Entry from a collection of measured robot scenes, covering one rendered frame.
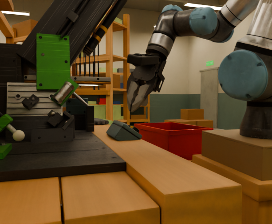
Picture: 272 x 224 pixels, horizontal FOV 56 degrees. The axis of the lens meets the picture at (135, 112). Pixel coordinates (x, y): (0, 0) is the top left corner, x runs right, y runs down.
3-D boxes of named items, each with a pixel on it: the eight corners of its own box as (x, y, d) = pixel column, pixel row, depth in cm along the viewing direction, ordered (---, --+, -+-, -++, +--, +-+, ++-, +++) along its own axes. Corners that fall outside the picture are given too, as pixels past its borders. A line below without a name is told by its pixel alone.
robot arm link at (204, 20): (225, 11, 77) (194, 16, 85) (205, 2, 69) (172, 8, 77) (222, 38, 78) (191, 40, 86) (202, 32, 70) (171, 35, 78)
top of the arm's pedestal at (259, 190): (270, 160, 96) (271, 150, 95) (367, 190, 65) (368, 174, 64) (191, 166, 88) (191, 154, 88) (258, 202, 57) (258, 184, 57)
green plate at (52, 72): (69, 95, 99) (68, 44, 104) (70, 89, 92) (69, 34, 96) (37, 95, 96) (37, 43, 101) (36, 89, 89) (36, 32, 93)
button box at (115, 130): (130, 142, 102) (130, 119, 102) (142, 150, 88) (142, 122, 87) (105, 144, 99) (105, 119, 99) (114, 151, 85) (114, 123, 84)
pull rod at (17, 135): (25, 140, 67) (25, 118, 67) (24, 142, 64) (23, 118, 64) (1, 141, 65) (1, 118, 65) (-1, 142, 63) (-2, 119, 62)
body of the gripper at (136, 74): (159, 94, 82) (172, 61, 84) (150, 83, 75) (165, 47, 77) (138, 90, 86) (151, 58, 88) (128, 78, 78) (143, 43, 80)
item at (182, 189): (96, 139, 185) (96, 118, 184) (242, 274, 42) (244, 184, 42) (76, 140, 181) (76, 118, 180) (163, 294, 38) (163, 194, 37)
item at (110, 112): (108, 175, 352) (107, -4, 340) (7, 156, 471) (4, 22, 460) (130, 166, 399) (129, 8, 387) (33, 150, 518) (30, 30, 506)
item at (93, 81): (104, 86, 125) (104, 79, 125) (111, 84, 110) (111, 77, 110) (16, 84, 114) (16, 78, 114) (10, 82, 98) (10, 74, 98)
